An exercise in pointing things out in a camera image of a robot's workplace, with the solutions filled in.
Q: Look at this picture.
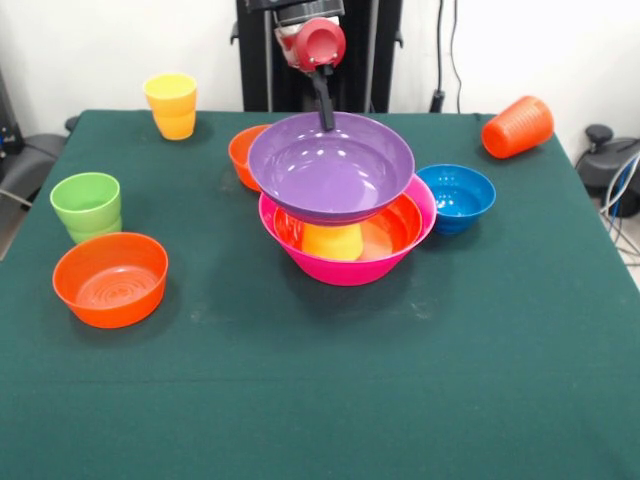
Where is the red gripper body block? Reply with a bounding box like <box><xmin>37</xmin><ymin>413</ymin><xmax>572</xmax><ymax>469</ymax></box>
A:
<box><xmin>273</xmin><ymin>17</ymin><xmax>348</xmax><ymax>74</ymax></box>

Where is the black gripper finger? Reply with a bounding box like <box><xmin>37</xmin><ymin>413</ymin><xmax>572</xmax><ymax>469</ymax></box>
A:
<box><xmin>312</xmin><ymin>67</ymin><xmax>337</xmax><ymax>133</ymax></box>

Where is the purple plastic bowl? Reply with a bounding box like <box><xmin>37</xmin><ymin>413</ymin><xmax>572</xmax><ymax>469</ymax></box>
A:
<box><xmin>247</xmin><ymin>111</ymin><xmax>417</xmax><ymax>227</ymax></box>

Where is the yellow plastic cup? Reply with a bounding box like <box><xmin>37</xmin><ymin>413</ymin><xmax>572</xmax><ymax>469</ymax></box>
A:
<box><xmin>142</xmin><ymin>72</ymin><xmax>198</xmax><ymax>141</ymax></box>
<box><xmin>301</xmin><ymin>222</ymin><xmax>364</xmax><ymax>262</ymax></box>

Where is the large orange plastic bowl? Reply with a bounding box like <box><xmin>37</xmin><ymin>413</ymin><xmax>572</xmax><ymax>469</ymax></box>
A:
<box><xmin>272</xmin><ymin>194</ymin><xmax>424</xmax><ymax>262</ymax></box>

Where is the blue plastic bowl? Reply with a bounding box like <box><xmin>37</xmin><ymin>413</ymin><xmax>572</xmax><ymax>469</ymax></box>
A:
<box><xmin>415</xmin><ymin>163</ymin><xmax>498</xmax><ymax>236</ymax></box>

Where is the large pink plastic bowl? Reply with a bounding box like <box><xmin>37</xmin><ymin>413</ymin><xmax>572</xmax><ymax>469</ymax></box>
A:
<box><xmin>257</xmin><ymin>174</ymin><xmax>439</xmax><ymax>288</ymax></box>

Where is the orange plastic cup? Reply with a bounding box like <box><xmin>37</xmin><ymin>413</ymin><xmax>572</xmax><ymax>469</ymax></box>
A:
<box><xmin>481</xmin><ymin>95</ymin><xmax>555</xmax><ymax>160</ymax></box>

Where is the small orange plastic bowl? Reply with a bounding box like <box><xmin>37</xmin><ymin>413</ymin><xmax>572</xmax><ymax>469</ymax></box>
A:
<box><xmin>52</xmin><ymin>232</ymin><xmax>170</xmax><ymax>330</ymax></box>
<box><xmin>228</xmin><ymin>124</ymin><xmax>274</xmax><ymax>193</ymax></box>

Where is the black column stand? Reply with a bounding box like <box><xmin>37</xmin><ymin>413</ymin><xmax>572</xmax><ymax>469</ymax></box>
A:
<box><xmin>230</xmin><ymin>0</ymin><xmax>405</xmax><ymax>114</ymax></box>

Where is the green plastic cup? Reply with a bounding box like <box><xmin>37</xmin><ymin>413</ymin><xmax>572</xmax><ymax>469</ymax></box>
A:
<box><xmin>49</xmin><ymin>172</ymin><xmax>123</xmax><ymax>246</ymax></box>

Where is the black chair base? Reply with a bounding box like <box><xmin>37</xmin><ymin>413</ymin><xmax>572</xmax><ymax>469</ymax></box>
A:
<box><xmin>574</xmin><ymin>123</ymin><xmax>640</xmax><ymax>219</ymax></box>
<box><xmin>0</xmin><ymin>132</ymin><xmax>66</xmax><ymax>201</ymax></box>

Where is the dark green table cloth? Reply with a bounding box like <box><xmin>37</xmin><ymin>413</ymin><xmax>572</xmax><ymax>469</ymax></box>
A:
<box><xmin>0</xmin><ymin>109</ymin><xmax>640</xmax><ymax>480</ymax></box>

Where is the black hanging wall cable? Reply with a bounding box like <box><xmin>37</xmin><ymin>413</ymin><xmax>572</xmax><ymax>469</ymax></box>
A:
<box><xmin>431</xmin><ymin>0</ymin><xmax>464</xmax><ymax>115</ymax></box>

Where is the tangle of floor cables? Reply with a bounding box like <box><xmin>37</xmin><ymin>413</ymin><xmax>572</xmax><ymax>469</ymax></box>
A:
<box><xmin>598</xmin><ymin>152</ymin><xmax>640</xmax><ymax>266</ymax></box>

